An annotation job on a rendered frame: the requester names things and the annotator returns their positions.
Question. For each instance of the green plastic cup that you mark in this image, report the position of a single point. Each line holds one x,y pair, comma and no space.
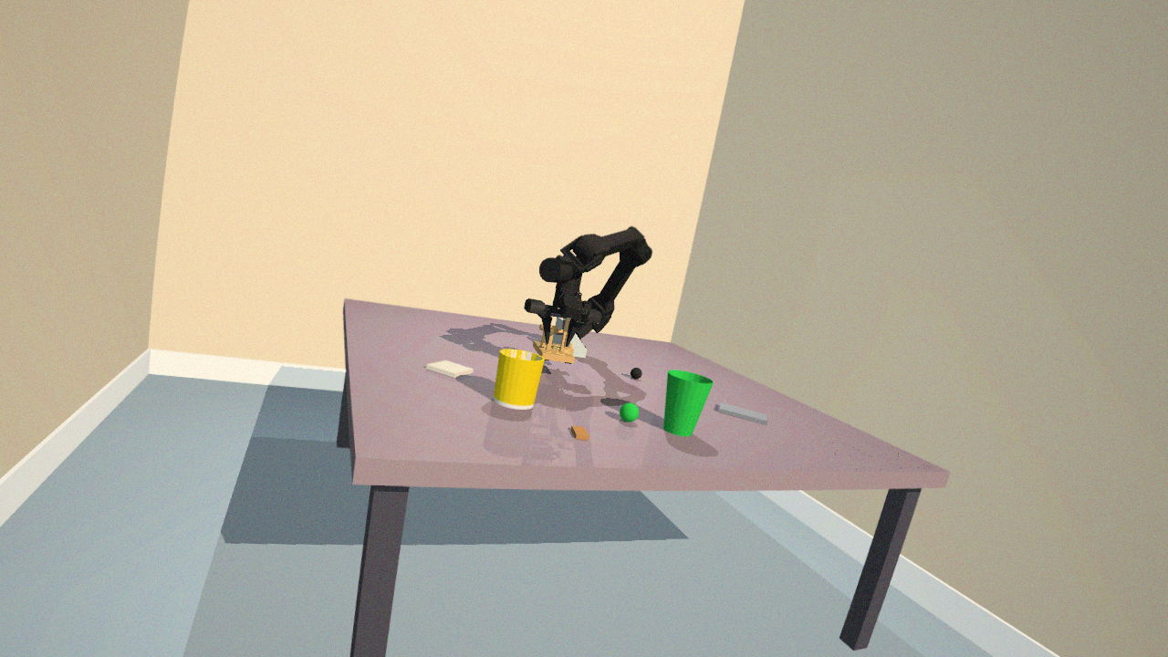
685,398

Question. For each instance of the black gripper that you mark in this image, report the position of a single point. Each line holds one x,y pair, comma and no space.
544,311

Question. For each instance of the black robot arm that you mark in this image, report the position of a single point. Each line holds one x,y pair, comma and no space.
590,251

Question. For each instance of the yellow cup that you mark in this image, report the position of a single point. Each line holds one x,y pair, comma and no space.
517,378

